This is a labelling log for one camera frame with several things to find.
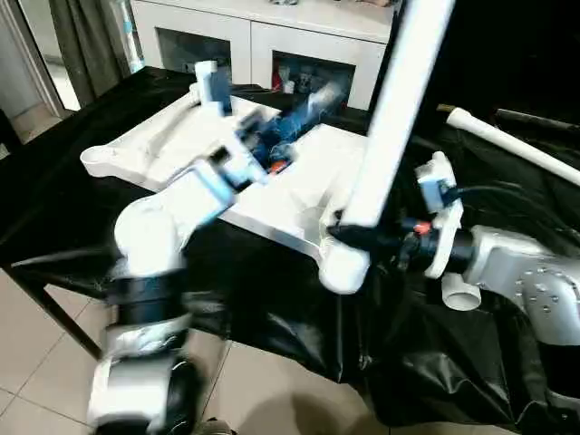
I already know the white plastic table top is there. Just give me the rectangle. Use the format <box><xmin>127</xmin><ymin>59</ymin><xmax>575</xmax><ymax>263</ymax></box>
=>
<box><xmin>80</xmin><ymin>86</ymin><xmax>372</xmax><ymax>273</ymax></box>

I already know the white plastic table leg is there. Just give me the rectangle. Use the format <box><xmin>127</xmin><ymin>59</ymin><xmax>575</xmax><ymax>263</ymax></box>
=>
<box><xmin>446</xmin><ymin>107</ymin><xmax>580</xmax><ymax>187</ymax></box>
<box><xmin>319</xmin><ymin>0</ymin><xmax>454</xmax><ymax>295</ymax></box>
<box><xmin>441</xmin><ymin>272</ymin><xmax>481</xmax><ymax>311</ymax></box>

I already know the white glass-door cabinet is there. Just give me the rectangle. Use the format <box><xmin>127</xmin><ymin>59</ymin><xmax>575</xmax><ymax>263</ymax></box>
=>
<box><xmin>131</xmin><ymin>0</ymin><xmax>392</xmax><ymax>110</ymax></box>

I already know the light blue plastic item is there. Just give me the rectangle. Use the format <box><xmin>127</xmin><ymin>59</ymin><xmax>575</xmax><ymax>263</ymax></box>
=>
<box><xmin>113</xmin><ymin>0</ymin><xmax>146</xmax><ymax>73</ymax></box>

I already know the grey curtain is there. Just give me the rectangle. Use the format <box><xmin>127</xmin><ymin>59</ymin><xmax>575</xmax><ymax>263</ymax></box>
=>
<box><xmin>50</xmin><ymin>0</ymin><xmax>132</xmax><ymax>105</ymax></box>

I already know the black plastic mat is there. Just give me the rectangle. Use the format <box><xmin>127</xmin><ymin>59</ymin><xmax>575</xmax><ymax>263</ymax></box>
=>
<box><xmin>0</xmin><ymin>65</ymin><xmax>580</xmax><ymax>427</ymax></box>

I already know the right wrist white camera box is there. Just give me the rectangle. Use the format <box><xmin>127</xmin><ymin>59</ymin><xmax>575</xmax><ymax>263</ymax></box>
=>
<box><xmin>415</xmin><ymin>152</ymin><xmax>465</xmax><ymax>280</ymax></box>

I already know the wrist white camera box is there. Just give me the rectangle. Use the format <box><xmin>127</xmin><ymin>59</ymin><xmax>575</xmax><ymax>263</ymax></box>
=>
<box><xmin>415</xmin><ymin>152</ymin><xmax>465</xmax><ymax>280</ymax></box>
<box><xmin>190</xmin><ymin>59</ymin><xmax>235</xmax><ymax>114</ymax></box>

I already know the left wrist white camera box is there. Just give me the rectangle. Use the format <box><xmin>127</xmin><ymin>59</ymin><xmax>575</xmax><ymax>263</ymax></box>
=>
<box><xmin>190</xmin><ymin>59</ymin><xmax>235</xmax><ymax>114</ymax></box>

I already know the black metal table frame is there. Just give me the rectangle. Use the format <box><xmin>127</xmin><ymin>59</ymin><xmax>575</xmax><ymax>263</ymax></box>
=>
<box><xmin>0</xmin><ymin>263</ymin><xmax>101</xmax><ymax>359</ymax></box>

